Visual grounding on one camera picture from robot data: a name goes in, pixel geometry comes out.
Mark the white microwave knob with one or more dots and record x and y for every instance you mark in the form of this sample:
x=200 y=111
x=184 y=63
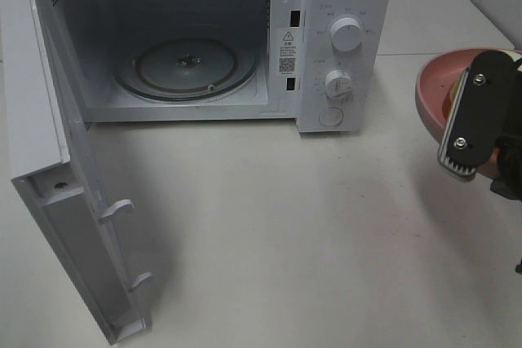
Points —
x=346 y=33
x=338 y=84

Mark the glass microwave turntable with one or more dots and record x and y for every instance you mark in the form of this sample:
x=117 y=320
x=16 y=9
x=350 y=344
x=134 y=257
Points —
x=186 y=69

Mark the pink round plate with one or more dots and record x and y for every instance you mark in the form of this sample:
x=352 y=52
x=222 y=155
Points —
x=424 y=102

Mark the white warning label sticker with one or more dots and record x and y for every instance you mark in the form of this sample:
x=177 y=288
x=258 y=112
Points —
x=288 y=48

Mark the round white door button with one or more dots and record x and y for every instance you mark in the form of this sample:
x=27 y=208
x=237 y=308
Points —
x=331 y=117

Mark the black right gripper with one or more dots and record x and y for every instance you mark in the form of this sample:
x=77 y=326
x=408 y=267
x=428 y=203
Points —
x=508 y=182

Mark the white microwave oven body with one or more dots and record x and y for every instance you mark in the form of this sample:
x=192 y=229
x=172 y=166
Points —
x=102 y=32

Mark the white microwave door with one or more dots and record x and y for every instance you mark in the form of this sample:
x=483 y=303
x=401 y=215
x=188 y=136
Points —
x=53 y=166

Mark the white bread sandwich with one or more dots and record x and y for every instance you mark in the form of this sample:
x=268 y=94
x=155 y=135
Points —
x=447 y=70

